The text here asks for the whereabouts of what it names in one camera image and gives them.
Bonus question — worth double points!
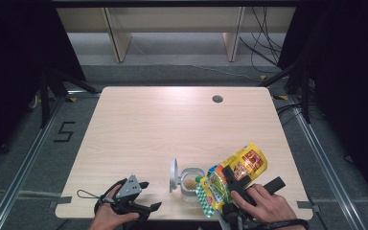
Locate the clear jar with grey lid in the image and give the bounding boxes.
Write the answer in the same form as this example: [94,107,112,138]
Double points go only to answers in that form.
[169,157,207,203]

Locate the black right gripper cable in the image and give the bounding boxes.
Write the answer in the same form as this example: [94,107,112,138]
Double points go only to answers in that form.
[252,218,310,230]

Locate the black tape floor number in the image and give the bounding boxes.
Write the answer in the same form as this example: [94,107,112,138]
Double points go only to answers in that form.
[53,121,77,143]

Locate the black metal stand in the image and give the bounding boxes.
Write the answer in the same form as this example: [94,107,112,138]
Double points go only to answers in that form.
[258,57,312,125]
[37,66,101,129]

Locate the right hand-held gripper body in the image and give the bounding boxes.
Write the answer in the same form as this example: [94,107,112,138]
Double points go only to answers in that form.
[218,176,287,230]

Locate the black curtain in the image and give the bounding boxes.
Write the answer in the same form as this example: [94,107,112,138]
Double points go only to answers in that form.
[0,0,87,175]
[277,0,368,205]

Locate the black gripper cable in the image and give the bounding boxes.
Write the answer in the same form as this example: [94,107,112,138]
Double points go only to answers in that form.
[94,177,128,215]
[252,218,310,230]

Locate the person's right hand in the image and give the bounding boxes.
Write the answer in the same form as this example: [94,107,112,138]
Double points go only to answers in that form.
[230,183,298,225]

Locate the bundle of black hanging cables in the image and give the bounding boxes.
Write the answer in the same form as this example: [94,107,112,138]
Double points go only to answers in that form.
[239,7,284,75]

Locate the yellow seasoning pouch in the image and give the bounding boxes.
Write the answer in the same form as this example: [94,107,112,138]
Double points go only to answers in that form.
[195,142,268,219]

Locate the thin grey lanyard loop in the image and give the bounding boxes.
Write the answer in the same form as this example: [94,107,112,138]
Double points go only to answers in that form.
[76,189,103,200]

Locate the person's left hand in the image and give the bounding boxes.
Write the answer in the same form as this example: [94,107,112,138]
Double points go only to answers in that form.
[87,184,140,230]

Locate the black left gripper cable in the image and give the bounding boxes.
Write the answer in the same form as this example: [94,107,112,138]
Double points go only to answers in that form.
[94,177,128,215]

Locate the grey tape strip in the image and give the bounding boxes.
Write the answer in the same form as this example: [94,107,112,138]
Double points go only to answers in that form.
[296,200,321,213]
[49,195,73,209]

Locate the black floor cables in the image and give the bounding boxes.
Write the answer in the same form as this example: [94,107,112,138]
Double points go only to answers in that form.
[276,103,303,127]

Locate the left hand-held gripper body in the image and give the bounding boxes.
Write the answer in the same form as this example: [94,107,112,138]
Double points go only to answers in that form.
[109,173,143,215]

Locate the aluminium floor rail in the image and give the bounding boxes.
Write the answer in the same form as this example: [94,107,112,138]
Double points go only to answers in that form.
[287,95,367,230]
[0,90,102,230]

